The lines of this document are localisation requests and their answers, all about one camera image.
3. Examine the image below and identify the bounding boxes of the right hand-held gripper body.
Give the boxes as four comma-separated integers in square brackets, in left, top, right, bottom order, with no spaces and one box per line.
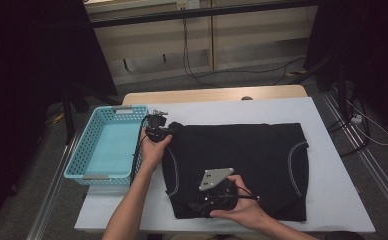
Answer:
[188,167,240,218]

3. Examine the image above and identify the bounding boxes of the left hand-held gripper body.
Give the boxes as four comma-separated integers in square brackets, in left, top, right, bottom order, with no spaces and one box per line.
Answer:
[144,109,175,144]

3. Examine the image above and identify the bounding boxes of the black sleeveless knit shirt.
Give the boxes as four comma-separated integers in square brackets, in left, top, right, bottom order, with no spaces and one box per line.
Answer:
[161,121,310,223]

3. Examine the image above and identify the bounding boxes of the blue plastic basket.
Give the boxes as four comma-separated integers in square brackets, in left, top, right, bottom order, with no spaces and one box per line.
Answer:
[63,105,150,186]

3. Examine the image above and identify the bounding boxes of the person's left hand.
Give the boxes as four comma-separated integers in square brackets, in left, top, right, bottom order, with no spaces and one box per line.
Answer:
[140,128,173,173]

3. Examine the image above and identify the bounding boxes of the person's right hand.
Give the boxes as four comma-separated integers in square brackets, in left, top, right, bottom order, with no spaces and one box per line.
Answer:
[210,174,270,231]

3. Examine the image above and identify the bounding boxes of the beige wooden cabinet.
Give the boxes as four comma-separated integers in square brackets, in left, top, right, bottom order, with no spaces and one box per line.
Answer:
[83,0,318,86]

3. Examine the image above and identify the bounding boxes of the black curtain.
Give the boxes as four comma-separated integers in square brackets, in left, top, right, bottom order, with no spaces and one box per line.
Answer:
[0,0,118,231]
[303,0,388,141]

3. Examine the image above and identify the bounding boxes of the left hand-held gripper black cable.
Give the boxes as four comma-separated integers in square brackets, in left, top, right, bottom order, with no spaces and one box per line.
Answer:
[129,114,154,186]

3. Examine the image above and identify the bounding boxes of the hand-held gripper black cable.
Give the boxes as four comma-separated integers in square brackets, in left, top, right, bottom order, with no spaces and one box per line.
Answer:
[235,185,262,203]
[129,114,154,186]

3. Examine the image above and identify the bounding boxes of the right hand-held gripper black cable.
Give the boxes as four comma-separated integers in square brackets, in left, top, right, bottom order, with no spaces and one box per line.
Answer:
[235,185,262,203]

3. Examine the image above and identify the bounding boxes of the aluminium floor rail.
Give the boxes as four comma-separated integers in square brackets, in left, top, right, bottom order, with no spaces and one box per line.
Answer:
[321,91,388,228]
[25,131,85,240]

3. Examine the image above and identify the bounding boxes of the white wall socket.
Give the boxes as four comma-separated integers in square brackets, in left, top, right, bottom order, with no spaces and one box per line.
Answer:
[176,0,201,10]

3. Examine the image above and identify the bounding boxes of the black floor cable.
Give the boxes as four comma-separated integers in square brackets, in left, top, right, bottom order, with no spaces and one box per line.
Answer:
[326,95,372,158]

